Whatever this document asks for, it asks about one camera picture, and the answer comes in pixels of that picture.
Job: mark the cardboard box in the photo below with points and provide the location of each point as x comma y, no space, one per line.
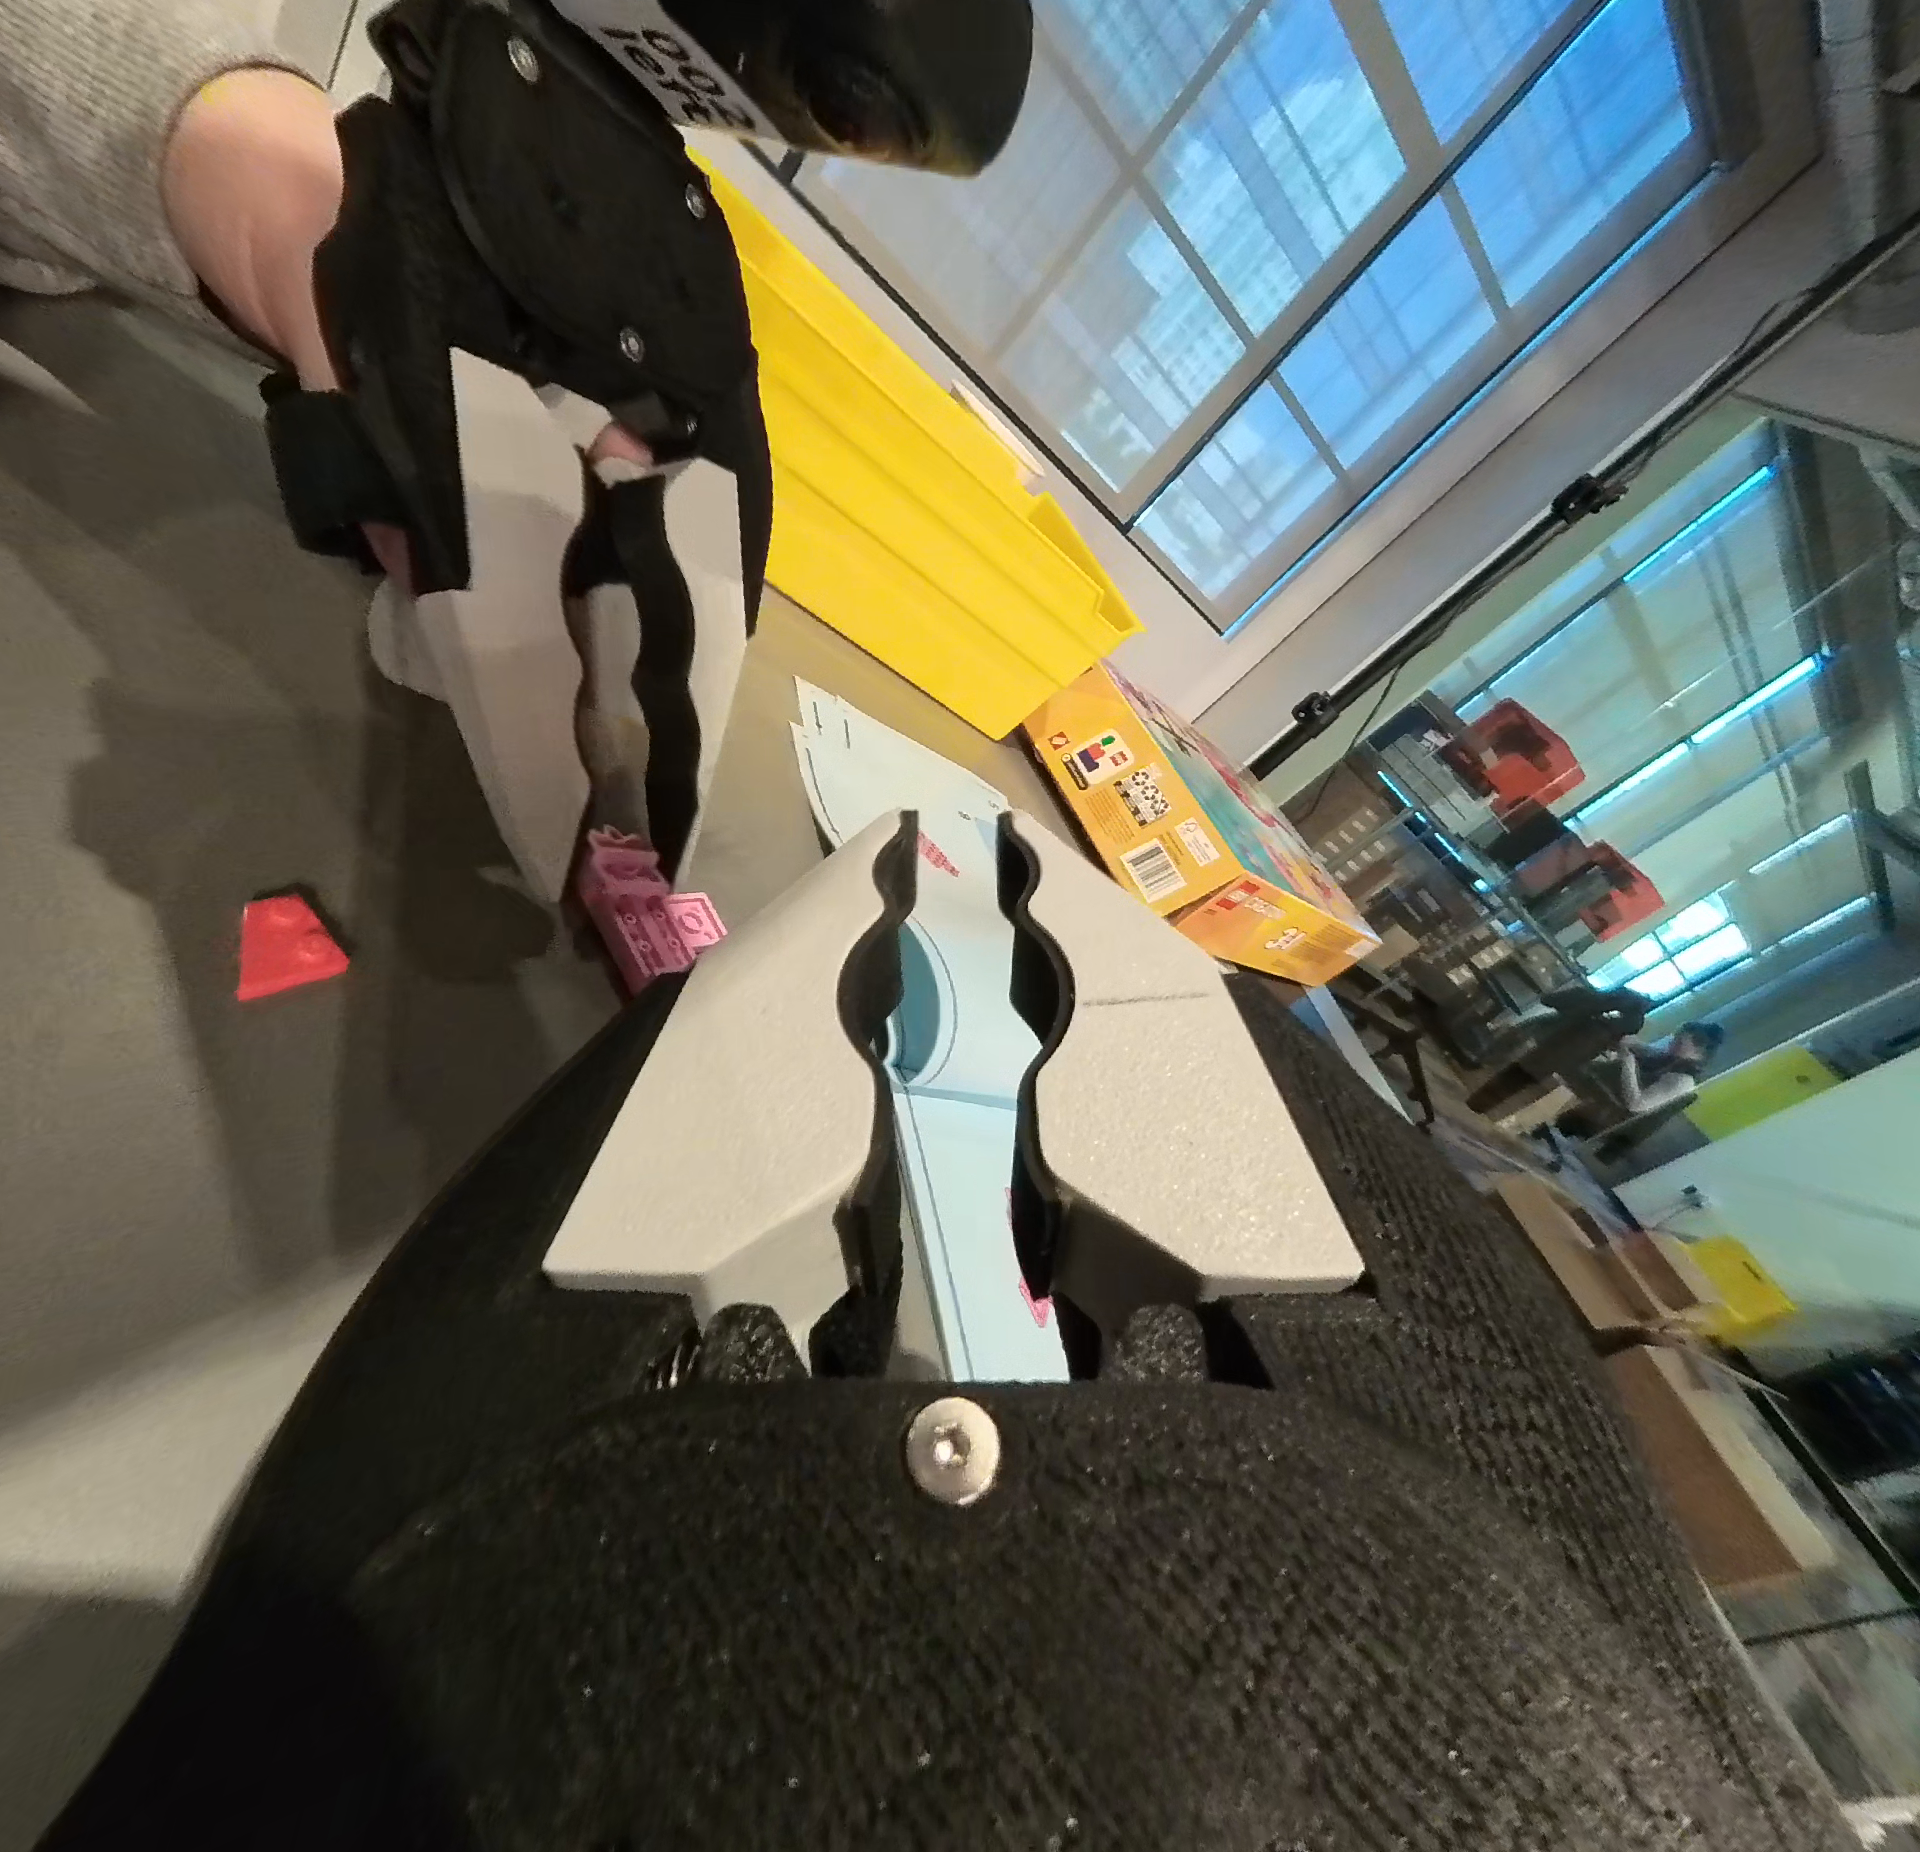
1697,1433

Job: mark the person's left forearm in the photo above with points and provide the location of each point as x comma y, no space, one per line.
89,82

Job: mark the yellow plastic bin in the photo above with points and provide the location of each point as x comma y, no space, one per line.
900,501

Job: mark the open instruction booklet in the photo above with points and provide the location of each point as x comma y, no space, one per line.
960,1175

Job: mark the red 3D printer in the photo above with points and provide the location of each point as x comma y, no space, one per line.
1516,748
1597,892

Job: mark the large window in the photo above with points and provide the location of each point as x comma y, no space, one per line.
1350,233

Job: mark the black tripod stand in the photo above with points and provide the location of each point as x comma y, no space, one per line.
1591,501

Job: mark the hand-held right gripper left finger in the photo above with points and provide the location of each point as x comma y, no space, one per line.
721,1130

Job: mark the small yellow crate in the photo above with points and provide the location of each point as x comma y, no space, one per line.
1741,1282

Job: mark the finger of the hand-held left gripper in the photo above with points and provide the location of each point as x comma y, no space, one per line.
698,608
510,608

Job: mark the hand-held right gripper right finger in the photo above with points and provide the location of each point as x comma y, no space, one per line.
1201,1130

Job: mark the pink plate brick assembly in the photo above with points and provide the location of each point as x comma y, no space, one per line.
646,914

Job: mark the person's left hand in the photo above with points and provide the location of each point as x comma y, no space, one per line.
255,202

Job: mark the red slope brick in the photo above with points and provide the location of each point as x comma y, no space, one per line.
293,950

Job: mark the orange toy brick box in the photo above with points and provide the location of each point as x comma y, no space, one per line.
1170,833

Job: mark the black office chair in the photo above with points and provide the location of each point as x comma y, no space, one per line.
1567,1027

